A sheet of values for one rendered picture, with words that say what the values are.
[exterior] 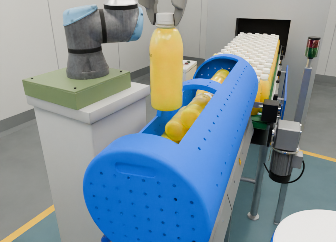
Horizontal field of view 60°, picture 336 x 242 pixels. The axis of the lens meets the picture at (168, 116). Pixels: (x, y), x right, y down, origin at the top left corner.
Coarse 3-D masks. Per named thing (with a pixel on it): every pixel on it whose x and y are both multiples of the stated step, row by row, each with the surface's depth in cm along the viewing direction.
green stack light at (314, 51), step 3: (306, 48) 152; (309, 48) 151; (312, 48) 150; (315, 48) 150; (318, 48) 150; (306, 51) 152; (309, 51) 151; (312, 51) 150; (315, 51) 150; (306, 54) 153; (309, 54) 151; (312, 54) 151; (315, 54) 151; (312, 57) 152
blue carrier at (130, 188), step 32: (224, 64) 128; (192, 96) 130; (224, 96) 84; (160, 128) 99; (192, 128) 63; (224, 128) 72; (96, 160) 57; (128, 160) 54; (160, 160) 51; (192, 160) 55; (224, 160) 65; (96, 192) 61; (128, 192) 57; (160, 192) 54; (192, 192) 51; (224, 192) 65; (96, 224) 65; (128, 224) 61; (160, 224) 57; (192, 224) 54
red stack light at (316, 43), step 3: (309, 39) 150; (309, 42) 150; (312, 42) 149; (315, 42) 148; (318, 42) 148; (306, 45) 152; (309, 45) 150; (312, 45) 149; (315, 45) 149; (318, 45) 149
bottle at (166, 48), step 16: (160, 32) 55; (176, 32) 56; (160, 48) 55; (176, 48) 56; (160, 64) 57; (176, 64) 57; (160, 80) 58; (176, 80) 58; (160, 96) 59; (176, 96) 60
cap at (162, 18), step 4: (156, 16) 56; (160, 16) 55; (164, 16) 54; (168, 16) 54; (172, 16) 55; (156, 20) 56; (160, 20) 55; (164, 20) 55; (168, 20) 55; (172, 20) 55
